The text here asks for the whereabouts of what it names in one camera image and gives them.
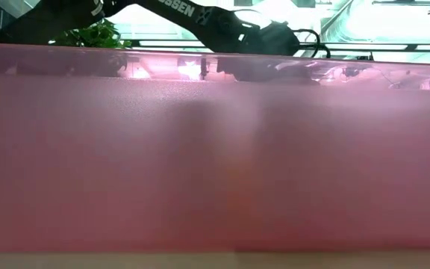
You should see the black horizontal beam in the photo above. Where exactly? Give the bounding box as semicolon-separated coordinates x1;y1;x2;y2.
125;38;430;53

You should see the green leafy plant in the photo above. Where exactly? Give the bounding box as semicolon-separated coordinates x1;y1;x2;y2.
52;18;132;50

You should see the red plastic basket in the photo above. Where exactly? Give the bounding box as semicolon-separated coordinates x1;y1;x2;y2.
0;41;430;253

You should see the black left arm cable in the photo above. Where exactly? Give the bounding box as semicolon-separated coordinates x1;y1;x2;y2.
292;28;332;60

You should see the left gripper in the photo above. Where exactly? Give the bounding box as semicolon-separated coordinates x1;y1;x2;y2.
216;55;321;87

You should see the black ceiling rail with hook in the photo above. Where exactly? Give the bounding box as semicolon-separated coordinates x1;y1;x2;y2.
371;0;430;16

